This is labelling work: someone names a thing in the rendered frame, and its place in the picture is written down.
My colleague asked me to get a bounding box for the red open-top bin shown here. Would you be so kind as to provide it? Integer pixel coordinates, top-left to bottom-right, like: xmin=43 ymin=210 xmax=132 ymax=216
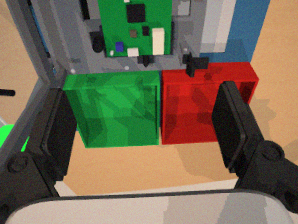
xmin=160 ymin=62 xmax=259 ymax=145

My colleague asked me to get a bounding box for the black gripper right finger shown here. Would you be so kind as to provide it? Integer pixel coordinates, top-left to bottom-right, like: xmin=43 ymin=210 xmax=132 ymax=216
xmin=212 ymin=81 xmax=298 ymax=214

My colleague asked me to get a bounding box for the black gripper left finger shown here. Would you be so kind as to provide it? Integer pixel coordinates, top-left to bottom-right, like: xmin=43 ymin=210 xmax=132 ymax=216
xmin=0 ymin=88 xmax=77 ymax=224

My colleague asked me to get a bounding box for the green bin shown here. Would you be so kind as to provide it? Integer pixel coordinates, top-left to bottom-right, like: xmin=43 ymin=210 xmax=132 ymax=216
xmin=63 ymin=71 xmax=160 ymax=148

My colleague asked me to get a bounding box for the green circuit board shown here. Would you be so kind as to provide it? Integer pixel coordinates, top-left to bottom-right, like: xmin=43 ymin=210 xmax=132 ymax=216
xmin=98 ymin=0 xmax=172 ymax=57

